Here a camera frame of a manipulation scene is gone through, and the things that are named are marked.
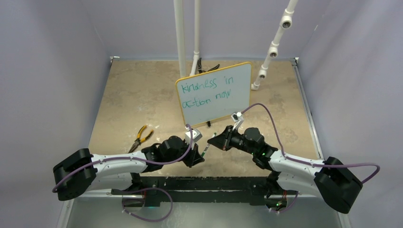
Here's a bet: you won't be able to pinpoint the yellow framed whiteboard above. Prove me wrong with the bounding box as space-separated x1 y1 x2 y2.
175 62 252 126

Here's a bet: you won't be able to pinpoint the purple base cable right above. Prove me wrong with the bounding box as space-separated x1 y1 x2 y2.
268 192 299 215

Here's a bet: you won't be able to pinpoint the white green marker pen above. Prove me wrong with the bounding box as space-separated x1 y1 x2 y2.
201 133 217 157

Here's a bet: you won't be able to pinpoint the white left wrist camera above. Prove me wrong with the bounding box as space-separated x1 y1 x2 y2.
185 128 202 144

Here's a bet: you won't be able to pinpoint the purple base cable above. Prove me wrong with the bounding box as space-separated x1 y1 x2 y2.
268 192 299 215
121 186 174 222

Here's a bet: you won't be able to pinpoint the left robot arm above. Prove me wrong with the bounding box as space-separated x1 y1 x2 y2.
52 133 204 201

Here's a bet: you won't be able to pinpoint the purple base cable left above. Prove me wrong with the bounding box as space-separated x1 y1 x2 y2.
121 186 174 222

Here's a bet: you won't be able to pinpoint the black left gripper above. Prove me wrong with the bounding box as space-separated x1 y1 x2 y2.
163 137 204 167

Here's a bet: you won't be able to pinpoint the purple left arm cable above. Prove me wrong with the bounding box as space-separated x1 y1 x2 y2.
52 123 194 193

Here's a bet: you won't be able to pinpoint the thin white vertical pipe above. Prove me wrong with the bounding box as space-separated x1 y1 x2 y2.
190 0 201 76

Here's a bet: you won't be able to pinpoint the white pipe with fittings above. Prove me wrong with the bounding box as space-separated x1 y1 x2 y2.
250 0 299 91

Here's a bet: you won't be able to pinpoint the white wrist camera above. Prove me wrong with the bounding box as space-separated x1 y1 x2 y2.
185 128 202 144
231 112 244 131

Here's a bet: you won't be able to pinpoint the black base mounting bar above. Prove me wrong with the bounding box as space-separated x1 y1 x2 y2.
111 174 296 210

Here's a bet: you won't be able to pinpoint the thick white vertical pipe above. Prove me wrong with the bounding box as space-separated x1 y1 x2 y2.
173 0 186 78

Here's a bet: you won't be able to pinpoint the yellow black pliers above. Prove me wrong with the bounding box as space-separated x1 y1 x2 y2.
128 125 154 153

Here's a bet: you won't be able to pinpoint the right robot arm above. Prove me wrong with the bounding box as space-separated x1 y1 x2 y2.
207 125 363 214

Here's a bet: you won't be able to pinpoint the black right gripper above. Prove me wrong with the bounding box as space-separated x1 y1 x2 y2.
208 126 256 156

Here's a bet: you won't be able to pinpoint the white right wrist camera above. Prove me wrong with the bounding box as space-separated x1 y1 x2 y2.
231 112 244 131

